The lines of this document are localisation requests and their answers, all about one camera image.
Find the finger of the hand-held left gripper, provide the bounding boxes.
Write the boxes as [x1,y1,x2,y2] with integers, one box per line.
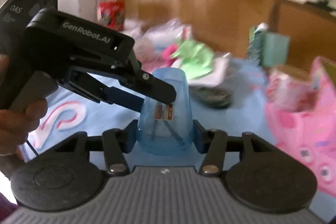
[115,50,177,105]
[63,67,145,112]

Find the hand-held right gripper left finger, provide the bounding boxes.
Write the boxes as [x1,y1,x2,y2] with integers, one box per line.
[54,120,139,176]

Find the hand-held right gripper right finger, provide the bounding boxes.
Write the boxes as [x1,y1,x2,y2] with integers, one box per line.
[193,119,285,175]

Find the clear blue plastic cup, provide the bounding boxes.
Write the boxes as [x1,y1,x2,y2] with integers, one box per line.
[135,68,194,157]

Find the person's left hand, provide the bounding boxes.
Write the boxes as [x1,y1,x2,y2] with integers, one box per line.
[0,54,49,157]

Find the blue printed blanket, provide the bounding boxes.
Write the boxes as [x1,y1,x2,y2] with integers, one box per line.
[16,55,279,159]

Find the pink cloth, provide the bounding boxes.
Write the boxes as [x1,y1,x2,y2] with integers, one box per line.
[161,44,180,67]

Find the dark cloth bundle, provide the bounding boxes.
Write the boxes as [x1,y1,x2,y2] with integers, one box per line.
[190,86,233,109]

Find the green cloth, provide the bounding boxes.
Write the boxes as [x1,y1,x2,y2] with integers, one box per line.
[171,39,214,80]

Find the white cloth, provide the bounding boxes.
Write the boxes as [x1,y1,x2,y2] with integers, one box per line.
[189,56,232,88]

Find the red snack box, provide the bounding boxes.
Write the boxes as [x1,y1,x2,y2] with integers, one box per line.
[97,0,126,30]

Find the pink printed box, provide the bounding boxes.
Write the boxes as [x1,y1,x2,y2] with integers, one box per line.
[264,56,336,199]

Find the teal green box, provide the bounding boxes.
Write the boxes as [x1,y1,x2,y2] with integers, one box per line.
[262,32,291,68]

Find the person's dark purple clothing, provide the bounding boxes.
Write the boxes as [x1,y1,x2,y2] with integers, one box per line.
[0,192,16,217]

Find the thin black cable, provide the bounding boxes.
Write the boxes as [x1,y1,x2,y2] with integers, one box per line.
[25,139,40,159]

